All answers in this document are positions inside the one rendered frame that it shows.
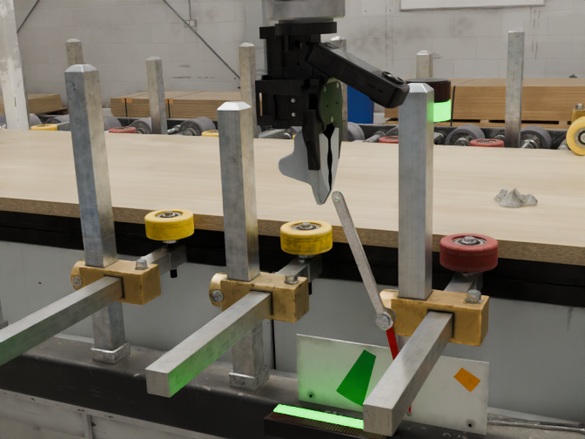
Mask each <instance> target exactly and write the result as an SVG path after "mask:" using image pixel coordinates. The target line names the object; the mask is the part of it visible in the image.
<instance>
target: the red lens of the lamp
mask: <svg viewBox="0 0 585 439"><path fill-rule="evenodd" d="M426 84H428V85H429V86H430V87H432V88H433V89H434V101H442V100H449V99H450V98H451V80H448V81H447V82H441V83H426Z"/></svg>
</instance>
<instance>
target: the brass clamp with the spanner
mask: <svg viewBox="0 0 585 439"><path fill-rule="evenodd" d="M380 297H381V299H382V301H383V304H384V307H390V308H391V309H392V310H393V311H394V312H395V314H396V321H395V323H394V324H393V331H394V334H397V335H404V336H410V337H411V336H412V334H413V333H414V331H415V330H416V328H417V327H418V326H419V325H420V323H421V322H422V321H423V319H424V318H425V316H426V315H427V313H428V312H429V311H435V312H442V313H450V314H453V335H452V337H451V339H450V341H449V342H452V343H459V344H465V345H471V346H477V347H480V346H481V344H482V342H483V340H484V338H485V336H486V334H487V332H488V310H489V297H488V296H486V295H482V296H481V298H482V303H479V304H470V303H467V302H465V299H466V298H467V294H464V293H456V292H448V291H441V290H433V289H432V292H431V293H430V294H429V295H428V297H427V298H426V299H425V300H418V299H411V298H404V297H399V290H390V289H384V290H383V291H382V292H381V293H380Z"/></svg>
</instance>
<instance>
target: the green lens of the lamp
mask: <svg viewBox="0 0 585 439"><path fill-rule="evenodd" d="M450 114H451V100H449V101H448V102H445V103H438V104H434V122H437V121H444V120H449V119H450Z"/></svg>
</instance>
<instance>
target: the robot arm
mask: <svg viewBox="0 0 585 439"><path fill-rule="evenodd" d="M345 15H346V0H266V18H267V19H268V20H279V23H278V24H274V25H275V26H267V27H259V39H266V57H267V74H266V75H262V76H261V79H259V80H255V93H256V112H257V125H270V126H271V127H272V128H273V129H289V128H292V126H302V130H301V131H299V132H297V133H296V134H295V136H294V140H293V146H294V147H293V151H292V152H291V153H289V154H287V155H286V156H284V157H282V158H280V159H279V163H278V168H279V171H280V172H281V173H282V174H283V175H285V176H287V177H289V178H292V179H296V180H299V181H302V182H305V183H307V184H309V185H310V186H311V187H312V190H313V196H314V198H315V200H316V203H317V205H320V206H321V205H323V204H325V203H326V201H327V199H328V197H329V195H330V193H331V191H332V190H333V184H334V181H335V177H336V173H337V169H338V163H339V159H340V149H341V141H342V133H343V115H342V108H343V96H342V88H341V83H340V82H342V83H344V84H347V85H349V86H350V87H352V88H354V89H355V90H357V91H359V92H361V93H363V94H365V95H367V96H368V97H369V98H370V99H371V100H372V101H373V102H374V103H376V104H378V105H381V106H383V107H385V108H387V109H388V108H390V109H392V108H395V107H397V106H400V105H403V103H404V101H405V99H406V97H407V94H408V93H409V91H410V86H409V85H408V84H405V83H404V82H405V81H404V80H403V79H401V78H399V77H397V76H396V75H394V74H392V73H390V72H387V71H382V70H380V69H378V68H376V67H374V66H372V65H370V64H369V63H367V62H365V61H363V60H361V59H359V58H358V57H355V56H354V55H352V54H350V53H348V52H347V51H344V50H342V49H341V48H339V47H337V46H336V45H334V44H331V43H329V42H325V43H324V42H321V35H320V34H333V33H337V22H334V21H333V19H334V18H342V17H344V16H345ZM260 93H261V97H262V116H260V103H259V94H260Z"/></svg>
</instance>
